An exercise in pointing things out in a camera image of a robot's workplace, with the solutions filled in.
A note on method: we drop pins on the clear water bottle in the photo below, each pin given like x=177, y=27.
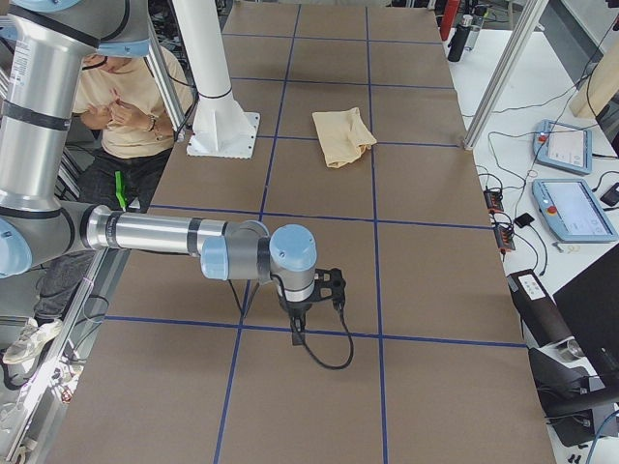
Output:
x=479, y=15

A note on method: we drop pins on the black box with white label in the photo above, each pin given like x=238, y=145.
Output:
x=537, y=309

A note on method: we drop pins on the orange black adapter box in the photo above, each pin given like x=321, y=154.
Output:
x=504, y=237
x=493, y=199

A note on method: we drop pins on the lower orange black adapter box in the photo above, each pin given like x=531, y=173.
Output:
x=504, y=237

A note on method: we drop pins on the white pedestal column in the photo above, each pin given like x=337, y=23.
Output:
x=220, y=126

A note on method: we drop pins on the red fire extinguisher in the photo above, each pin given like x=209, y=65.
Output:
x=447, y=19

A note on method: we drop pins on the green handheld object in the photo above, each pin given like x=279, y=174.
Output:
x=120, y=190

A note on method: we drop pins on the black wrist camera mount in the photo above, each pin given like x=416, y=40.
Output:
x=329, y=285

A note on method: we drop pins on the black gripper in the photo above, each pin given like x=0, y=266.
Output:
x=297, y=308

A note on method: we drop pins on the black water bottle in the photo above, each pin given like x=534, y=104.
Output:
x=458, y=41

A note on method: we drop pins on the upper blue teach pendant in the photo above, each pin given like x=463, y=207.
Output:
x=563, y=146

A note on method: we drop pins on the small black square device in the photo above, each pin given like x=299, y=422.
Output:
x=523, y=220

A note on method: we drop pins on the cream long sleeve shirt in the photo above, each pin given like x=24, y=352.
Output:
x=343, y=136

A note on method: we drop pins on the blue teach pendant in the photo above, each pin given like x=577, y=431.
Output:
x=563, y=146
x=572, y=212

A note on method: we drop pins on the black monitor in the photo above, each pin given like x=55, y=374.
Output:
x=589, y=306

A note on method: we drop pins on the white sneaker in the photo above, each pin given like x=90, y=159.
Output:
x=31, y=341

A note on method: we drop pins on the lower blue teach pendant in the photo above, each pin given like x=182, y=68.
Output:
x=572, y=212

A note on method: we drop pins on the person in beige shirt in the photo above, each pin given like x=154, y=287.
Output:
x=118, y=96

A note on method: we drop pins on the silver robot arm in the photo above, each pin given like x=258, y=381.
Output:
x=55, y=42

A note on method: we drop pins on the black monitor arm base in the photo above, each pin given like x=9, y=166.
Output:
x=575, y=403

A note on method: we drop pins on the aluminium frame post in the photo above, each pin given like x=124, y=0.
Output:
x=516, y=43

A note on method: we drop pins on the aluminium side frame rail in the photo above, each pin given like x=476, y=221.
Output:
x=35, y=394

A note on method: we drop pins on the upper orange black adapter box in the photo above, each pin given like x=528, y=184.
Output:
x=493, y=199

